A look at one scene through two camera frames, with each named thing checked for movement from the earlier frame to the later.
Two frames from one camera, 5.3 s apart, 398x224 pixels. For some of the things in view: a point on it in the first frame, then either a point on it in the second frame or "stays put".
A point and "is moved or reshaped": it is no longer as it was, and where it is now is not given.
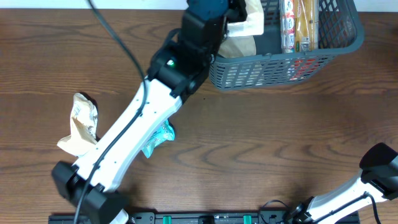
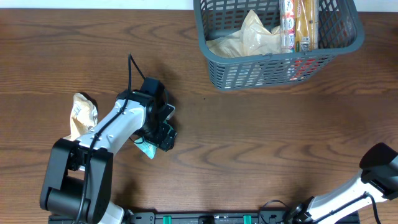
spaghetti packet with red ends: x=306 y=25 stays put
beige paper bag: x=84 y=117 stays put
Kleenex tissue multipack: x=287 y=25 stays put
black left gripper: x=239 y=9 → x=159 y=138
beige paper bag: x=240 y=41 is moved or reshaped
